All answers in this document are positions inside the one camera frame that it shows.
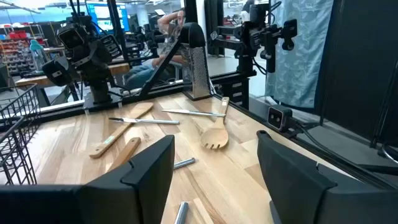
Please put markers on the parts bin shelf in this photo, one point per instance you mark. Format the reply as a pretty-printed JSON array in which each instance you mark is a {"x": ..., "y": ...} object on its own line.
[{"x": 18, "y": 53}]

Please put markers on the black partition panel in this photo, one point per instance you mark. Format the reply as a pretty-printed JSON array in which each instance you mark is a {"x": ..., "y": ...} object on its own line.
[{"x": 357, "y": 62}]

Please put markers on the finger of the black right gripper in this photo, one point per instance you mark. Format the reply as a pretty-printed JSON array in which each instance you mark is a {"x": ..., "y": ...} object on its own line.
[
  {"x": 112, "y": 46},
  {"x": 57, "y": 71}
]

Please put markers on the wooden spork with label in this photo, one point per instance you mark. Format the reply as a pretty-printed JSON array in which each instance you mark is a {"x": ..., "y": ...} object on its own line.
[{"x": 214, "y": 137}]

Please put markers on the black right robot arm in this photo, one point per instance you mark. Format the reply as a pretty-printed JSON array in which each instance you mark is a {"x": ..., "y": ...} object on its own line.
[{"x": 99, "y": 77}]

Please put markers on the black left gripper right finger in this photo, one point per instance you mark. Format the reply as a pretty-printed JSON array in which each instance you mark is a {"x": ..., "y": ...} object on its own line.
[{"x": 292, "y": 174}]

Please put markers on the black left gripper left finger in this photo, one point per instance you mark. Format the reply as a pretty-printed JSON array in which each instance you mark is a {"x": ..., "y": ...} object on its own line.
[{"x": 149, "y": 174}]

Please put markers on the lit computer monitor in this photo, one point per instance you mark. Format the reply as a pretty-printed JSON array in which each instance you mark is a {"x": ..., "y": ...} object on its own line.
[{"x": 105, "y": 15}]

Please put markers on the black table-level camera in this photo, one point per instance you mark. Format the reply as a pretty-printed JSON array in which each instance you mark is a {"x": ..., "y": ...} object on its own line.
[{"x": 278, "y": 117}]

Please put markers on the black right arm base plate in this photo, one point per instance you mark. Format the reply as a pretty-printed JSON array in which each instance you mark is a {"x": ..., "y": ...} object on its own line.
[{"x": 102, "y": 105}]

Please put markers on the wooden spatula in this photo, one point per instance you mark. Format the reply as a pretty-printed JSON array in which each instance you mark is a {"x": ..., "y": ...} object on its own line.
[{"x": 116, "y": 133}]

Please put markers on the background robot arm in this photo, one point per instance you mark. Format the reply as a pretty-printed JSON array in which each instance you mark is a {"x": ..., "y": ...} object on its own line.
[
  {"x": 152, "y": 40},
  {"x": 248, "y": 37}
]

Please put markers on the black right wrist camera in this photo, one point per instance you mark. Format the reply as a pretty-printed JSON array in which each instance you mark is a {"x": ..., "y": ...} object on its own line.
[{"x": 71, "y": 38}]

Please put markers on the wooden workbench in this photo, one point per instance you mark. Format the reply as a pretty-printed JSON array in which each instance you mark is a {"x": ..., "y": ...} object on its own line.
[{"x": 119, "y": 68}]

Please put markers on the wooden spoon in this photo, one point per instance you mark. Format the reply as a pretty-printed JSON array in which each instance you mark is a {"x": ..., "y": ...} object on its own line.
[{"x": 127, "y": 152}]

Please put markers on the person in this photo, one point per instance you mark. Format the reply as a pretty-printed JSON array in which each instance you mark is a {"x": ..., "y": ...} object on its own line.
[{"x": 136, "y": 76}]

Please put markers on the blue patterned curtain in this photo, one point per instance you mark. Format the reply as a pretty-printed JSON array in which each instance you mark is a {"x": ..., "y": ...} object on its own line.
[{"x": 298, "y": 62}]

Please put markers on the teal capped water bottle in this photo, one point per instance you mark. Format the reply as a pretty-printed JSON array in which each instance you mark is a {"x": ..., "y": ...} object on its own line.
[{"x": 37, "y": 56}]

